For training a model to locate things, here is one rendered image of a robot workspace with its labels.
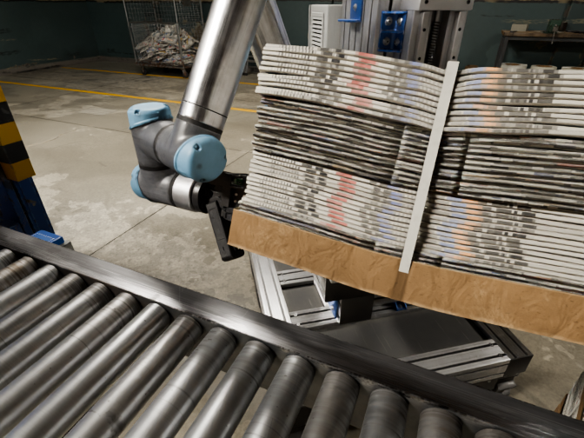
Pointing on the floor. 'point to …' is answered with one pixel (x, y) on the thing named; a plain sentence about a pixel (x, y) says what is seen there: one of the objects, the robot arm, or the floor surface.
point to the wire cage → (167, 43)
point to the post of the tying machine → (23, 204)
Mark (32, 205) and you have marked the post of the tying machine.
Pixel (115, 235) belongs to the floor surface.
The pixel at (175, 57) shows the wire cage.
